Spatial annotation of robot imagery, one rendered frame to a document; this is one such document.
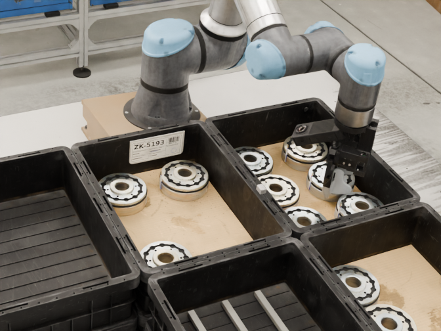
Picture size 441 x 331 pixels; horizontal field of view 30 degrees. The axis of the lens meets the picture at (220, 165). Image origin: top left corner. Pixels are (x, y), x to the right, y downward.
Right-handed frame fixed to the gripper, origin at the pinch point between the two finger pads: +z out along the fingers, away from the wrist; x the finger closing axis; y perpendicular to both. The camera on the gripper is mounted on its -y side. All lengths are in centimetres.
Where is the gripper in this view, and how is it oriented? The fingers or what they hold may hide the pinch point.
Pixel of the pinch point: (326, 186)
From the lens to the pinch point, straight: 177.5
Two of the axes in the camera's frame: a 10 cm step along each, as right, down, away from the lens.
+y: 9.4, 2.7, -1.9
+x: 3.2, -6.3, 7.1
